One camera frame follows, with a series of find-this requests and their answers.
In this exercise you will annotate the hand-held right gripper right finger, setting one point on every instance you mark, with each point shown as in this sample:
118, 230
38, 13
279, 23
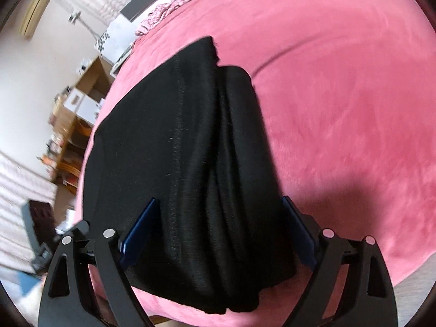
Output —
301, 235

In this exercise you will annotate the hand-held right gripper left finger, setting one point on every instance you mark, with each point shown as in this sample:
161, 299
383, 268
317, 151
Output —
139, 235

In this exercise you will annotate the black pants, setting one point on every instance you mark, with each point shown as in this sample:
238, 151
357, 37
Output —
170, 143

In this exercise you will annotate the black chair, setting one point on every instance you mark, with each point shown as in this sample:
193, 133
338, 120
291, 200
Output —
39, 218

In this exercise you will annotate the wooden shelf unit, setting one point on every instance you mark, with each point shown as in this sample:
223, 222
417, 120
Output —
66, 150

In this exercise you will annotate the pink fleece bed cover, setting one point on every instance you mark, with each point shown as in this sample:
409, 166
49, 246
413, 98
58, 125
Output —
340, 109

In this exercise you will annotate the white drawer cabinet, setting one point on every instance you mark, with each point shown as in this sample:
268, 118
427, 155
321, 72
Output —
81, 104

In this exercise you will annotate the white bedside table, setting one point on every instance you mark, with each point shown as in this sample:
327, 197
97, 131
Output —
121, 59

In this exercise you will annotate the white floral bedside panel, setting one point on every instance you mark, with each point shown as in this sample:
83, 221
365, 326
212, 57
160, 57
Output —
112, 37

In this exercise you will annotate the pink floral blanket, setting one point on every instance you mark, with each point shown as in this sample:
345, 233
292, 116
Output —
163, 10

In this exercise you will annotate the white wall socket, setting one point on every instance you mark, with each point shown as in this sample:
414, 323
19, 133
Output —
74, 17

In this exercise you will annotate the beige wall air conditioner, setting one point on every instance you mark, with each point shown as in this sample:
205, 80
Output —
35, 12

